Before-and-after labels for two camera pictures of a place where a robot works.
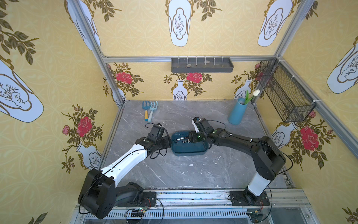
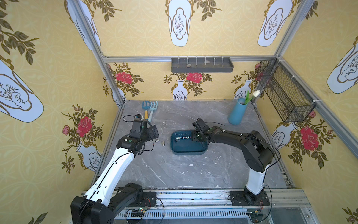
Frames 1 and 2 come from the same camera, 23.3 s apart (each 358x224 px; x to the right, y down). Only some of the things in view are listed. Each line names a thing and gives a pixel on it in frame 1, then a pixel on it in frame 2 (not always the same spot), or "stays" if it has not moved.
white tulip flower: x=255 y=93 stays
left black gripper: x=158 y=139 to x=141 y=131
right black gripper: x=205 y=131 stays
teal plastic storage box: x=181 y=145 stays
